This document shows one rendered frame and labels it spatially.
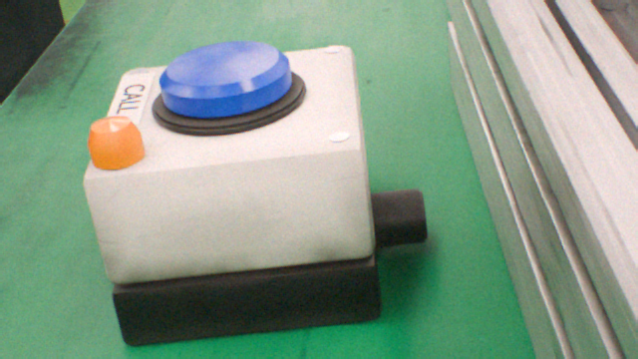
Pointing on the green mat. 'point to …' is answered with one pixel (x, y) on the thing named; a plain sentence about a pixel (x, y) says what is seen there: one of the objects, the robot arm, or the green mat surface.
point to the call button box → (247, 210)
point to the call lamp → (115, 143)
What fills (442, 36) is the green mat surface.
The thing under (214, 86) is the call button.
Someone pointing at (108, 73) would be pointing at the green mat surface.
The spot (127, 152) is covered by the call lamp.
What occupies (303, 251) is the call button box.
